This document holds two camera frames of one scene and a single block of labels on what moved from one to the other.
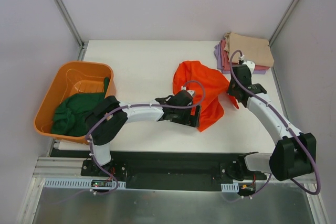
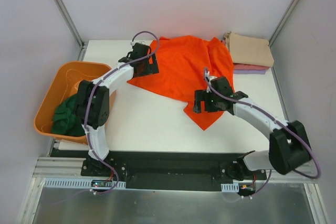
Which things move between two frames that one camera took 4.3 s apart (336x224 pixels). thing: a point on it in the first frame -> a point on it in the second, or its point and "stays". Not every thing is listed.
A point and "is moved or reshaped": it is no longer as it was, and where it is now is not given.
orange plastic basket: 74,77 stays
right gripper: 233,87 -> 200,100
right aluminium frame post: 291,8 stays
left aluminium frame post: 81,45 stays
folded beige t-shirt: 256,51 stays
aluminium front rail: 62,168 stays
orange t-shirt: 209,87 is moved or reshaped
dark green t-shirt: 70,117 stays
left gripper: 194,116 -> 148,67
